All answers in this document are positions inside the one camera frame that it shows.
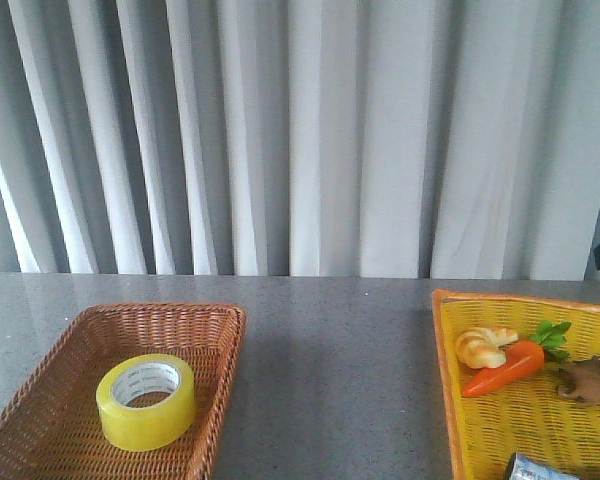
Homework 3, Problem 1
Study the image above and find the brown wicker basket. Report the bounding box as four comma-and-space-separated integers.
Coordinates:
0, 303, 247, 479

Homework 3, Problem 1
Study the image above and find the yellow tape roll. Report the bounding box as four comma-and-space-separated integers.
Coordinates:
95, 354, 196, 452

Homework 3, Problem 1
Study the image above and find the silver foil packet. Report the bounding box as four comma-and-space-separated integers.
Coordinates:
503, 453, 573, 480

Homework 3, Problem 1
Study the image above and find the toy orange carrot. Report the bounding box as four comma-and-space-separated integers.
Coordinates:
461, 321, 571, 398

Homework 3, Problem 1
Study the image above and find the yellow wicker basket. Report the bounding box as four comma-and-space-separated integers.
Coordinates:
432, 289, 600, 479

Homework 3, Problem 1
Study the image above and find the grey pleated curtain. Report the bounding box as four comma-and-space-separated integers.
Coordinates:
0, 1, 600, 280

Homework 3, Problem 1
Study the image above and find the toy croissant bread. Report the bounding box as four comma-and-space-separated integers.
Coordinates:
454, 326, 519, 369

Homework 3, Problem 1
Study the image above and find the brown toy mushroom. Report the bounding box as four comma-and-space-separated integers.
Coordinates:
556, 355, 600, 406

